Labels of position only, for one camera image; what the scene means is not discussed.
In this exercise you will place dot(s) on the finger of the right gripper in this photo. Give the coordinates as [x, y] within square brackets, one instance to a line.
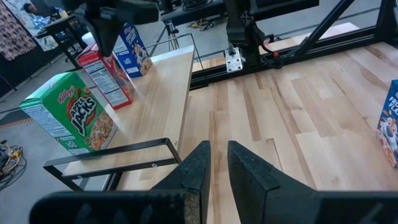
[107, 35]

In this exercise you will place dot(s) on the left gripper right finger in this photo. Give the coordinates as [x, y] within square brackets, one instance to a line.
[248, 180]

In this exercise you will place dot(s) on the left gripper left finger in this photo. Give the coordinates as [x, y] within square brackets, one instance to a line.
[192, 180]

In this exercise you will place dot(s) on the blue Frosted Flakes cereal box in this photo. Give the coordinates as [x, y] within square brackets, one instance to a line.
[133, 53]
[390, 130]

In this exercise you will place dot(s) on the red Froot Loops cereal box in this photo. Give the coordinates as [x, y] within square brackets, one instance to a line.
[109, 81]

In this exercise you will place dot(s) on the green Apple Jacks cereal box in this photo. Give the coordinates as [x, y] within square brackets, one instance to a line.
[71, 115]

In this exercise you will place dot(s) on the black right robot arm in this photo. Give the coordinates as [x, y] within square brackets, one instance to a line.
[242, 28]

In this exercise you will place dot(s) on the wooden shelf with black brackets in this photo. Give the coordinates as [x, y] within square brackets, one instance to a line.
[155, 102]

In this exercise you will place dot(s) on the yellow bottle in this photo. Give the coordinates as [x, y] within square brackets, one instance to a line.
[63, 13]

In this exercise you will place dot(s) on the black office desk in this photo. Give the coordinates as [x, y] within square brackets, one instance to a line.
[59, 25]

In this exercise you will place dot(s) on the black tripod stand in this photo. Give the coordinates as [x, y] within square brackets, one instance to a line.
[170, 34]

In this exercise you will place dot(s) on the person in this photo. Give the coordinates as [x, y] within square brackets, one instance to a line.
[37, 18]

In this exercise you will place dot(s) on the patterned fabric partition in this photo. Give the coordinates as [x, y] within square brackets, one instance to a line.
[12, 34]

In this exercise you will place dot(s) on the black desk beam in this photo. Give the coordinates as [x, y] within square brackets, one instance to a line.
[286, 4]

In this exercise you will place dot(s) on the silver corner bracket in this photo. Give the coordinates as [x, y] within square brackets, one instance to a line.
[233, 60]

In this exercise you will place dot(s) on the black aluminium table frame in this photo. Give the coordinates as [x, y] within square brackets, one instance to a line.
[326, 46]

